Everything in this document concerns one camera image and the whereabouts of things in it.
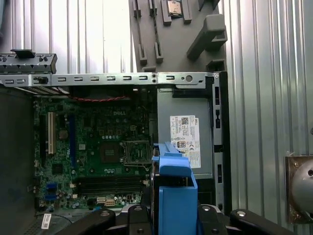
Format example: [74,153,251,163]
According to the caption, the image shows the black RAM slot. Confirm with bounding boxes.
[78,185,143,189]
[78,176,143,181]
[78,189,143,194]
[78,181,143,186]

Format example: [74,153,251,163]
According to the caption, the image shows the metal socket cover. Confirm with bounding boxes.
[121,140,152,172]

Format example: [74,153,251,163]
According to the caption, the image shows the silver CPU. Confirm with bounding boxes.
[167,0,183,18]

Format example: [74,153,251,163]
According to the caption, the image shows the black open PC case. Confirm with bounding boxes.
[0,70,233,235]

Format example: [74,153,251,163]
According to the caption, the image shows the grey parts rack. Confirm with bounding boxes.
[128,0,228,74]

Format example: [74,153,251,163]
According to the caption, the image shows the hinged metal slot bracket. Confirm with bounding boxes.
[0,48,58,74]

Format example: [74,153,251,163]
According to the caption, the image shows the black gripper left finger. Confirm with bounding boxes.
[70,187,154,235]

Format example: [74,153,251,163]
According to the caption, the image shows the green motherboard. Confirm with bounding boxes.
[33,96,157,211]

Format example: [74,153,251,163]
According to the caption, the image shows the grey power supply unit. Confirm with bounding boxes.
[156,88,216,179]

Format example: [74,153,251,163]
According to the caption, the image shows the red black fan wire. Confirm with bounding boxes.
[68,95,134,101]

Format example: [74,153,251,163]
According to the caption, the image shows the blue expansion slot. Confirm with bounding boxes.
[69,114,76,167]

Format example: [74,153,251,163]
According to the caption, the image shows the white expansion slot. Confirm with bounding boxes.
[47,112,55,155]

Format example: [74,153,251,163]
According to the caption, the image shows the hard disk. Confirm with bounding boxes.
[150,141,200,235]

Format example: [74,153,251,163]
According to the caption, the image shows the green RAM stick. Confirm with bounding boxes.
[151,7,161,58]
[135,9,145,59]

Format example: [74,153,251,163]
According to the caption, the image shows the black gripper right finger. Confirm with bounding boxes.
[197,203,295,235]

